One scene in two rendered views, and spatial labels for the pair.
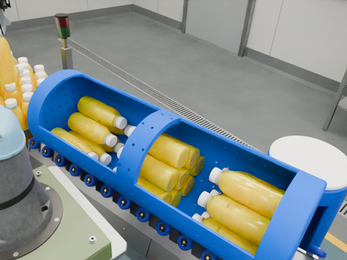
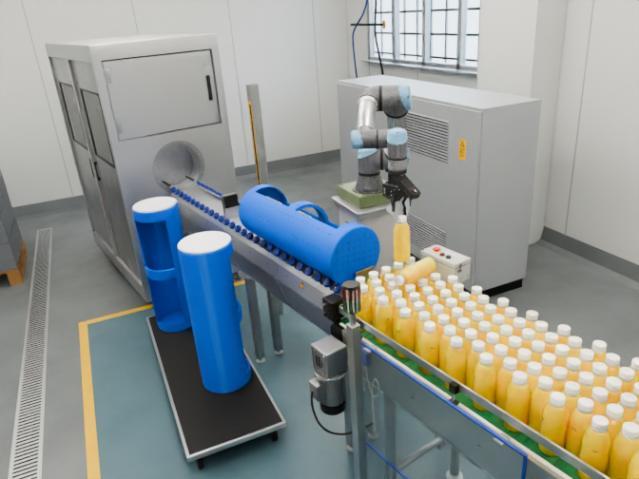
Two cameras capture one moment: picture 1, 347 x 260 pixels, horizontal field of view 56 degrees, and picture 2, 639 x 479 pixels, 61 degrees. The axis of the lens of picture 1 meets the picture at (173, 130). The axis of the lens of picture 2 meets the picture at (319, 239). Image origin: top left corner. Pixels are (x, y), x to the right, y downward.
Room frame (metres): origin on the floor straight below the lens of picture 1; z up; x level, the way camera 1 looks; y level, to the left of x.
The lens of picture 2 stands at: (3.04, 1.11, 2.12)
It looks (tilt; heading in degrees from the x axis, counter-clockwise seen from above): 23 degrees down; 203
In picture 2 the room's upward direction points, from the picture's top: 4 degrees counter-clockwise
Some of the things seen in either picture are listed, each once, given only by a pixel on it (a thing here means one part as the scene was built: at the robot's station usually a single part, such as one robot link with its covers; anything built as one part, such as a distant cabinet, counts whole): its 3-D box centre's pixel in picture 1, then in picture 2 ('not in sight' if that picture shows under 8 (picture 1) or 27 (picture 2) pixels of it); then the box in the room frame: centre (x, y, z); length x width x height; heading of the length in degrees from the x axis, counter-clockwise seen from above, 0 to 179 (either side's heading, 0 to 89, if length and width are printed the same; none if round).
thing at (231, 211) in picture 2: not in sight; (231, 205); (0.28, -0.66, 1.00); 0.10 x 0.04 x 0.15; 146
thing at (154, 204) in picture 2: not in sight; (155, 204); (0.41, -1.14, 1.03); 0.28 x 0.28 x 0.01
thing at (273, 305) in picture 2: not in sight; (274, 313); (0.37, -0.39, 0.31); 0.06 x 0.06 x 0.63; 56
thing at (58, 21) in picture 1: (62, 21); (351, 291); (1.53, 0.56, 1.23); 0.06 x 0.06 x 0.04
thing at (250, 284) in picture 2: not in sight; (255, 320); (0.49, -0.47, 0.31); 0.06 x 0.06 x 0.63; 56
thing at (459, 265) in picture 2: not in sight; (444, 263); (0.89, 0.78, 1.05); 0.20 x 0.10 x 0.10; 56
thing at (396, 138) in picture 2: not in sight; (396, 143); (1.05, 0.61, 1.62); 0.09 x 0.08 x 0.11; 15
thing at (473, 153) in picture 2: not in sight; (418, 172); (-1.53, 0.16, 0.72); 2.15 x 0.54 x 1.45; 45
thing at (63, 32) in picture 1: (63, 30); (352, 303); (1.53, 0.56, 1.18); 0.06 x 0.06 x 0.05
